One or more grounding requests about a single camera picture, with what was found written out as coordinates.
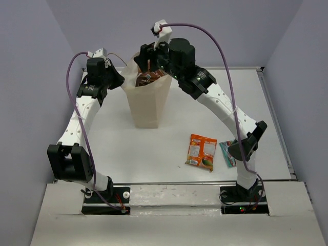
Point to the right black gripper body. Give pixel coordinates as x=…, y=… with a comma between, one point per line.
x=173, y=70

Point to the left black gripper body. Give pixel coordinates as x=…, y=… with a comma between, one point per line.
x=103, y=80

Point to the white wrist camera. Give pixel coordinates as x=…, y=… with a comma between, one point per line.
x=100, y=53
x=163, y=34

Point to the cream paper bag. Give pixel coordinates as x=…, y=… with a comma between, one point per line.
x=146, y=103

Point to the teal Fox's candy bag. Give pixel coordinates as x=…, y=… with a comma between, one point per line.
x=230, y=161

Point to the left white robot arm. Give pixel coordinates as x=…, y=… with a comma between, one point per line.
x=70, y=158

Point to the brown Kettle chips bag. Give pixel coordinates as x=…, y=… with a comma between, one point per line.
x=149, y=77

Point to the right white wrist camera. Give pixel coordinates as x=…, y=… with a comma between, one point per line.
x=163, y=34

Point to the orange candy bag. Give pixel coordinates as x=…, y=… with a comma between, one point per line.
x=201, y=152

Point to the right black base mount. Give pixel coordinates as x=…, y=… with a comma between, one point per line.
x=232, y=203

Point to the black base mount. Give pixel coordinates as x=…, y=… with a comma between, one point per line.
x=117, y=204
x=232, y=203

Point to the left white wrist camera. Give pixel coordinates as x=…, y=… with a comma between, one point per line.
x=100, y=53

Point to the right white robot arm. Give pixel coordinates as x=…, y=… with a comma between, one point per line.
x=202, y=87

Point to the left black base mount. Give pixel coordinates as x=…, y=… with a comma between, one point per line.
x=117, y=204

